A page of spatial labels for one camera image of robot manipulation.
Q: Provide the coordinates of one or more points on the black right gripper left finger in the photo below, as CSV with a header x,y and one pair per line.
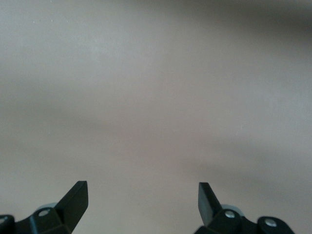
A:
x,y
70,207

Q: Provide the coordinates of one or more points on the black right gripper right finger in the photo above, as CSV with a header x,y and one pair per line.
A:
x,y
207,207

